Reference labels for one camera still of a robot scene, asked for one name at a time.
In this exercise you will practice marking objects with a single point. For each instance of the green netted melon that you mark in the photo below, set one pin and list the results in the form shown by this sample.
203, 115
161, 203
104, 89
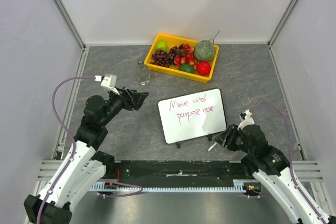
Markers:
204, 51

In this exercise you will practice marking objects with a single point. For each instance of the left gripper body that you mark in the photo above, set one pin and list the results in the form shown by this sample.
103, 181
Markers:
125, 102

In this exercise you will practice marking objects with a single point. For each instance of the aluminium frame post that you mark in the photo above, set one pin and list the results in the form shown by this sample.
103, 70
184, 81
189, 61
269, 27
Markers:
282, 22
69, 23

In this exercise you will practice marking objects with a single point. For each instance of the green avocado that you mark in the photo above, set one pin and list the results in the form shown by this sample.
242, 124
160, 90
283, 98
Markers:
187, 68

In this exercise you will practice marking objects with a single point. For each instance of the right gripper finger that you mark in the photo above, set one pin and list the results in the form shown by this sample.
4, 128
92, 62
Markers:
220, 140
222, 135

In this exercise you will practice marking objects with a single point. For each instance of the purple grape bunch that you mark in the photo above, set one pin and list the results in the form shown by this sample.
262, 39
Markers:
165, 59

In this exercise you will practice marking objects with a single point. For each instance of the clear glass bottle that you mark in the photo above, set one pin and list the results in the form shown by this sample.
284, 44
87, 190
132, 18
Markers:
143, 73

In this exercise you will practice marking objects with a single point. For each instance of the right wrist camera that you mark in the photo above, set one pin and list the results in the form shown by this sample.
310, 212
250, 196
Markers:
245, 119

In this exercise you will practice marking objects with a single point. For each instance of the right aluminium frame post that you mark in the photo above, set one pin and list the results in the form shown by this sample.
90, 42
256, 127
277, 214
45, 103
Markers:
282, 22

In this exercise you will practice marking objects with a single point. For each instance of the white cable duct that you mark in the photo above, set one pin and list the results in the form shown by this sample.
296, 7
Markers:
238, 186

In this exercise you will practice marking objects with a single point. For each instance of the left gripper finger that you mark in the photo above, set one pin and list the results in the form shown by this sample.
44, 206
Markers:
136, 94
138, 102

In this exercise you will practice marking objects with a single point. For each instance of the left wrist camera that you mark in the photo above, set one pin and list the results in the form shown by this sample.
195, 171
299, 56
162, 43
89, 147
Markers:
108, 82

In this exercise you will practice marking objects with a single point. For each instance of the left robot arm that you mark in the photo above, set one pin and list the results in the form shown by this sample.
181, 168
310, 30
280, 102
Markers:
84, 164

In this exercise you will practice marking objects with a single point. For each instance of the red apple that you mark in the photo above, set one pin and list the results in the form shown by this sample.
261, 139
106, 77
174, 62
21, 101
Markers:
203, 68

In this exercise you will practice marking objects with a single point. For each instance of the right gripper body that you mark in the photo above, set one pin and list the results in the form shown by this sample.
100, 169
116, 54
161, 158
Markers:
230, 137

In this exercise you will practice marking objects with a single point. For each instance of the small whiteboard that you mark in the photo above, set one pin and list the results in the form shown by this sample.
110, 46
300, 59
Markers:
192, 115

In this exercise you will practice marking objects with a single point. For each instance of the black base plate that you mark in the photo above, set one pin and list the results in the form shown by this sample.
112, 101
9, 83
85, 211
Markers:
177, 174

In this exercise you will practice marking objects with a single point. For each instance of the green apple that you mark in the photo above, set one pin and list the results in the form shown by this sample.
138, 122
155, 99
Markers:
161, 45

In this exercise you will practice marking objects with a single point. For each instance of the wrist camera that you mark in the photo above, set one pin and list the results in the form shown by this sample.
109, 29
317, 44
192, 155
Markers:
108, 82
245, 119

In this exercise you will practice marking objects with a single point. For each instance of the red cherry bunch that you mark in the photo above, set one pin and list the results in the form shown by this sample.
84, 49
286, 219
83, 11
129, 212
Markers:
183, 54

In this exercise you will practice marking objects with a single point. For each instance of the left aluminium frame post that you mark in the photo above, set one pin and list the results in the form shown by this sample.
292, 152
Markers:
69, 23

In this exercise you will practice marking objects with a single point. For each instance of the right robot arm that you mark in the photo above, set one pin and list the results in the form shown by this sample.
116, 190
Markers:
269, 166

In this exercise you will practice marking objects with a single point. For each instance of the yellow plastic bin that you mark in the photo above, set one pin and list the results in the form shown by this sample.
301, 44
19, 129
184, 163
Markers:
173, 70

